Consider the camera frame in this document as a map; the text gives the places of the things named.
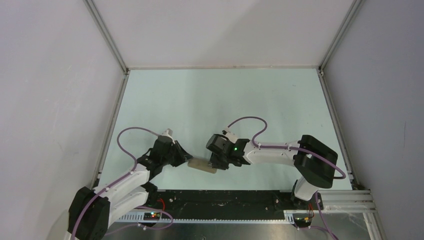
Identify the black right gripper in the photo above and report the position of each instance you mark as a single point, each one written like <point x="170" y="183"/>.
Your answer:
<point x="217" y="164"/>

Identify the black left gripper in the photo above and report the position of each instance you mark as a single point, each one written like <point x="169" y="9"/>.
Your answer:
<point x="182" y="155"/>

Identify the beige remote control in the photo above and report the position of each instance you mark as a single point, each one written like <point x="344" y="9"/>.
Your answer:
<point x="202" y="165"/>

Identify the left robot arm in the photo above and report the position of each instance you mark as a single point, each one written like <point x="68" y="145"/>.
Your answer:
<point x="93" y="211"/>

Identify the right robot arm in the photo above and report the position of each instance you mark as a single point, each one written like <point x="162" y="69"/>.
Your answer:
<point x="315" y="161"/>

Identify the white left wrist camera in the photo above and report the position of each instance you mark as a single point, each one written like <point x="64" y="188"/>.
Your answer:
<point x="168" y="133"/>

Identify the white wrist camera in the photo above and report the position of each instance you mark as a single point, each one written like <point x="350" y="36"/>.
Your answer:
<point x="230" y="135"/>
<point x="168" y="133"/>

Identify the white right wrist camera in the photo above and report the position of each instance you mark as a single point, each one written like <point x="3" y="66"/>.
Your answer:
<point x="230" y="135"/>

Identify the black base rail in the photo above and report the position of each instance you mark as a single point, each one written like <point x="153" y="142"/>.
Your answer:
<point x="229" y="205"/>

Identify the left aluminium frame post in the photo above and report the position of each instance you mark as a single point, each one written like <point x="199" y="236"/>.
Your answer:
<point x="107" y="36"/>

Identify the aluminium frame post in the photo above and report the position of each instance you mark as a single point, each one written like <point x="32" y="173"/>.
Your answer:
<point x="107" y="36"/>
<point x="341" y="32"/>

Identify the right aluminium frame post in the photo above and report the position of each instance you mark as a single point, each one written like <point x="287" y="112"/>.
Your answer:
<point x="341" y="32"/>

